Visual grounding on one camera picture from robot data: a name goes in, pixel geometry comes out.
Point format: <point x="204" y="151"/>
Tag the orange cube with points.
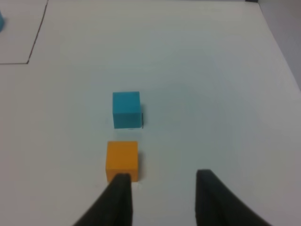
<point x="122" y="157"/>

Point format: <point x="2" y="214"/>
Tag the blue template cube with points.
<point x="2" y="22"/>

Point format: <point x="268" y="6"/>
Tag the blue loose cube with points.
<point x="126" y="110"/>

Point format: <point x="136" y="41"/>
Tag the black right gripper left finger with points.
<point x="114" y="207"/>

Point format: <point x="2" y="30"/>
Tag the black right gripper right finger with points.
<point x="216" y="205"/>

